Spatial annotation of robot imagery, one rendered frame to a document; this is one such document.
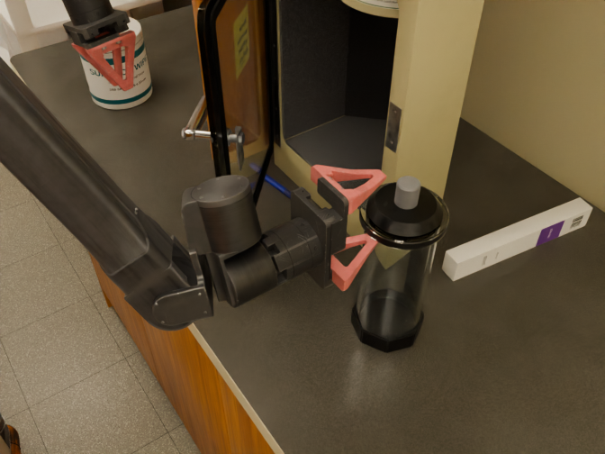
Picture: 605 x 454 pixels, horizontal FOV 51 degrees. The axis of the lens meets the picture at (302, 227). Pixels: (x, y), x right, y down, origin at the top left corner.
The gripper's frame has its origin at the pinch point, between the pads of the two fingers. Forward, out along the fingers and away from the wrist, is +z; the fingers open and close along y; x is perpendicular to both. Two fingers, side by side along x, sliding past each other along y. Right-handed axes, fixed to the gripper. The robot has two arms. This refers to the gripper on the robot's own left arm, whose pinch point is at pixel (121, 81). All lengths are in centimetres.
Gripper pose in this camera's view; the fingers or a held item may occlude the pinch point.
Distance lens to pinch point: 95.1
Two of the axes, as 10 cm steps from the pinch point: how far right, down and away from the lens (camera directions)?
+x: -8.0, 4.8, -3.6
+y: -5.4, -3.2, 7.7
